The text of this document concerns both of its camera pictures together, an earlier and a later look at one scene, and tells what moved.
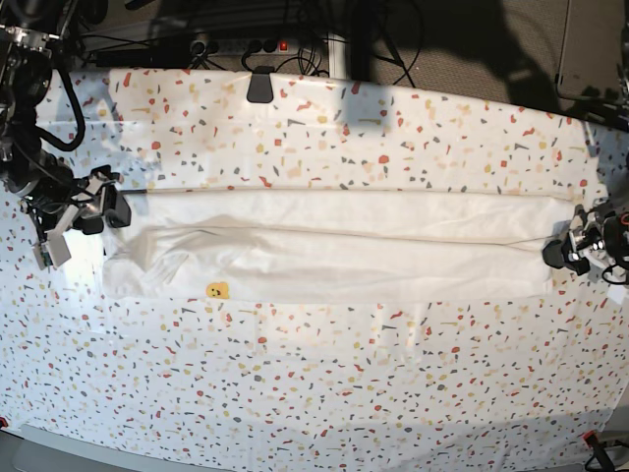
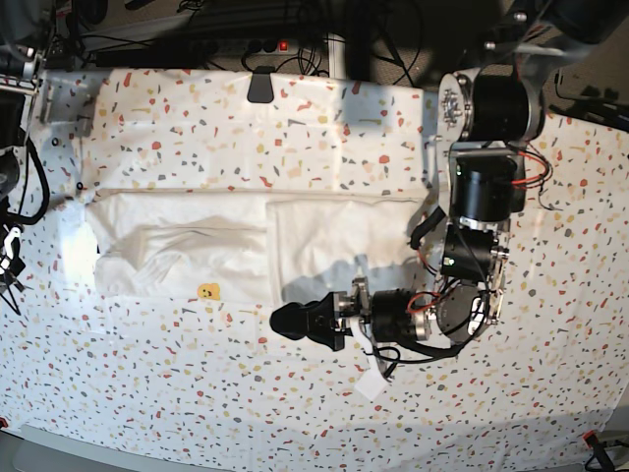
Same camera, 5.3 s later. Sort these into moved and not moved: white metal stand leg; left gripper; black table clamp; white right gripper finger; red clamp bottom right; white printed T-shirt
Moved: left gripper; white printed T-shirt; white right gripper finger
Not moved: red clamp bottom right; black table clamp; white metal stand leg
